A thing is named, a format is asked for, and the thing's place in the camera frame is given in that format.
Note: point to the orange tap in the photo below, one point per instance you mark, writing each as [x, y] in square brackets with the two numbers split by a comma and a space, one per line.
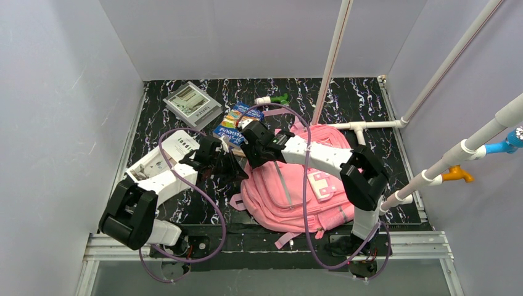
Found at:
[456, 173]

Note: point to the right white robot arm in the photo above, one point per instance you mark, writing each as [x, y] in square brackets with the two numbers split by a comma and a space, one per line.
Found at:
[362, 173]

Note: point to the white PVC pipe frame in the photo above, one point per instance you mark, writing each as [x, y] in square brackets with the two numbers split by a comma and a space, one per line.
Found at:
[417, 36]

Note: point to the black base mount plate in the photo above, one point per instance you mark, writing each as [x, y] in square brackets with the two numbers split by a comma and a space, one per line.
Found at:
[249, 246]

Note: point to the grey furniture catalogue book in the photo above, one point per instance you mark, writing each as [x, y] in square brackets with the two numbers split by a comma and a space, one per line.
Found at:
[193, 106]

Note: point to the green and white faucet toy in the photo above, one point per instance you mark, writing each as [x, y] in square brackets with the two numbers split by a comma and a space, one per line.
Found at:
[283, 100]

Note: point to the white furniture catalogue book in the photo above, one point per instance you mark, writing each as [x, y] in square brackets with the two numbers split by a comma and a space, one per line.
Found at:
[175, 147]

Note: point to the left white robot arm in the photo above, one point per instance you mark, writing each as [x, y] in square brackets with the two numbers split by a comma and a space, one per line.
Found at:
[176, 165]

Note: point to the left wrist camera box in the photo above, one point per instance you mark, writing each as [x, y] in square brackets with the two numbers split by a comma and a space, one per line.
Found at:
[225, 143]

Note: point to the blue treehouse story book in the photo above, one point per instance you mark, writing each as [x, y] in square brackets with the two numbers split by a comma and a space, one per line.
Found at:
[227, 127]

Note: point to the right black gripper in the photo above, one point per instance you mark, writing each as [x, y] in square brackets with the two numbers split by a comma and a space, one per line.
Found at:
[253, 144]

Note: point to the blue tap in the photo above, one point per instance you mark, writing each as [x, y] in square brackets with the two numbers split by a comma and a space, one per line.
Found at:
[511, 143]

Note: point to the pink student backpack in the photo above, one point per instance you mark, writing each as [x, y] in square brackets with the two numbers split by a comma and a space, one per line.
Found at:
[286, 198]

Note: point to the aluminium rail frame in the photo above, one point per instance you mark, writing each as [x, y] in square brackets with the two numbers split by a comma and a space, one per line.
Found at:
[421, 264]

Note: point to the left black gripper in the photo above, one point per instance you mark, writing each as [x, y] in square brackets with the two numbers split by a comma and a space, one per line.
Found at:
[222, 164]

